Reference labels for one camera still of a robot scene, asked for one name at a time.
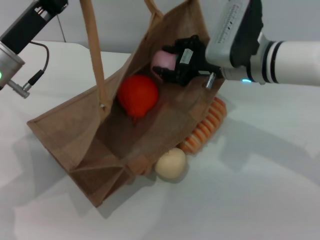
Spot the dark left wrist cable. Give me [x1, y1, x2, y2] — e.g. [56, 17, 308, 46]
[6, 41, 51, 100]

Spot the beige round toy fruit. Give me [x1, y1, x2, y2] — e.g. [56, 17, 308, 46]
[154, 147, 187, 180]

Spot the pink toy peach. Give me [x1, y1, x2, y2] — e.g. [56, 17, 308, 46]
[151, 49, 179, 72]

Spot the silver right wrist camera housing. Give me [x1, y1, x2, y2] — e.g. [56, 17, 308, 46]
[204, 0, 266, 70]

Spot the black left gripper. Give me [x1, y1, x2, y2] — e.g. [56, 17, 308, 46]
[0, 0, 70, 55]

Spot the brown jute handbag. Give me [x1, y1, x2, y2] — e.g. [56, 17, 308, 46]
[26, 0, 227, 208]

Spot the silver right wrist plug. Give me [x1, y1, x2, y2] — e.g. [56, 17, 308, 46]
[204, 72, 217, 90]

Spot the orange striped toy bread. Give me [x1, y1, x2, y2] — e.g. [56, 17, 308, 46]
[179, 97, 228, 154]

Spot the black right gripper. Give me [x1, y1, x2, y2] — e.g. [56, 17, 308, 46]
[152, 34, 223, 87]

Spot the orange toy fruit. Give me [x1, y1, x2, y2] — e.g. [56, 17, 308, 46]
[117, 74, 160, 126]

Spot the thin dark background cable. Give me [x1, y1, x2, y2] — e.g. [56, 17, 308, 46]
[57, 14, 67, 43]

